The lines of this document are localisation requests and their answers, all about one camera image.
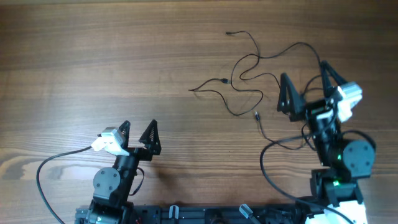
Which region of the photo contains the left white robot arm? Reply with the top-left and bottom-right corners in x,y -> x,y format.
75,119 -> 162,224

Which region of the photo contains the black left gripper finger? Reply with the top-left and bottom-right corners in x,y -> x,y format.
119,120 -> 131,149
139,119 -> 162,155

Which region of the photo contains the black thin usb cable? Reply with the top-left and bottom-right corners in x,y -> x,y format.
253,74 -> 326,152

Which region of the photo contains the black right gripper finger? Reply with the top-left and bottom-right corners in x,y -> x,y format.
277,73 -> 305,115
320,60 -> 347,98

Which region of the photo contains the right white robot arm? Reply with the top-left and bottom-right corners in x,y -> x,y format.
277,61 -> 376,223

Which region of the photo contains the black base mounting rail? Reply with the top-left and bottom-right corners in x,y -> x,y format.
75,204 -> 306,224

